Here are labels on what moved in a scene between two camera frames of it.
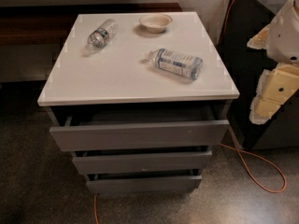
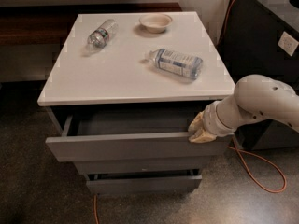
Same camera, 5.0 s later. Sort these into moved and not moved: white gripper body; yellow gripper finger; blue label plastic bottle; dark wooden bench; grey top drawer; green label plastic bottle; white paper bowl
Moved: grey top drawer; white gripper body; yellow gripper finger
Not moved: dark wooden bench; blue label plastic bottle; white paper bowl; green label plastic bottle
